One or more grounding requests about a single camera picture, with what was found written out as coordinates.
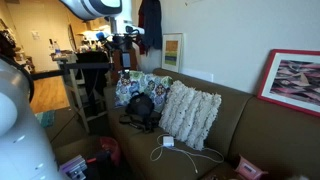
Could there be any white charger cable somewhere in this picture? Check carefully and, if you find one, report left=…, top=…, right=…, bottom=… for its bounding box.
left=149, top=133, right=225, bottom=174

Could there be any colourful floral pillow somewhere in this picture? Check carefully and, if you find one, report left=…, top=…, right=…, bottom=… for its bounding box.
left=114, top=70, right=174, bottom=113

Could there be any red framed picture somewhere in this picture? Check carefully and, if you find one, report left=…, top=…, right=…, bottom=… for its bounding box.
left=257, top=49, right=320, bottom=118

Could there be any brown leather sofa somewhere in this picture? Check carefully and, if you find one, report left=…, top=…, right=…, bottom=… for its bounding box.
left=103, top=68, right=320, bottom=180

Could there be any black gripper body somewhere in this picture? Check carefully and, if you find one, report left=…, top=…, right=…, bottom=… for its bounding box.
left=111, top=33, right=139, bottom=54

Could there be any teal rug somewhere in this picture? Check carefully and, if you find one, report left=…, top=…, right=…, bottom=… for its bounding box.
left=34, top=109, right=56, bottom=129

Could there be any white fluffy toy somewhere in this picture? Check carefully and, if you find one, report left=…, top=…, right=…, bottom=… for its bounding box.
left=288, top=174, right=311, bottom=180

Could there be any purple white device box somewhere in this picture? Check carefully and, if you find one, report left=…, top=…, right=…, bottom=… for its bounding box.
left=59, top=154, right=88, bottom=180

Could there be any small striped framed picture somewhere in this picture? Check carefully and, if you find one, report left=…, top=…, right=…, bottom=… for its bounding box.
left=161, top=32, right=184, bottom=74

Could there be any red woven basket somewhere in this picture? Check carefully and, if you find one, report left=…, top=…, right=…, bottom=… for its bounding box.
left=99, top=136, right=122, bottom=168

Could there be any dark hanging jacket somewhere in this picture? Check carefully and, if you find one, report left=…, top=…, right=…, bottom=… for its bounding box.
left=137, top=0, right=163, bottom=56

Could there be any white power adapter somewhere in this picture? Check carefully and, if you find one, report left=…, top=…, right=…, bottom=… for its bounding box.
left=162, top=134, right=175, bottom=148

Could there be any black backpack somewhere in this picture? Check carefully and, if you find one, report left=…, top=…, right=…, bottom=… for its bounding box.
left=124, top=91, right=156, bottom=119

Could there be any white shaggy pillow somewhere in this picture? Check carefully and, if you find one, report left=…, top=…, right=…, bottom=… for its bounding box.
left=158, top=79, right=223, bottom=152

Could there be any black Sony camera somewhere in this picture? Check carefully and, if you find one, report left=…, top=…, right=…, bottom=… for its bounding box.
left=133, top=114, right=161, bottom=134

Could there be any brown leather ottoman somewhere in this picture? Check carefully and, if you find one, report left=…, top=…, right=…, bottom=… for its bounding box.
left=44, top=106, right=101, bottom=163

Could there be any clear plastic bottle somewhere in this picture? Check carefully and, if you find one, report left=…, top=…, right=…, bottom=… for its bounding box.
left=53, top=39, right=62, bottom=56

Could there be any white legged stand table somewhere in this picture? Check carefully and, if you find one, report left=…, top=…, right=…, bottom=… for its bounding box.
left=51, top=53, right=114, bottom=133

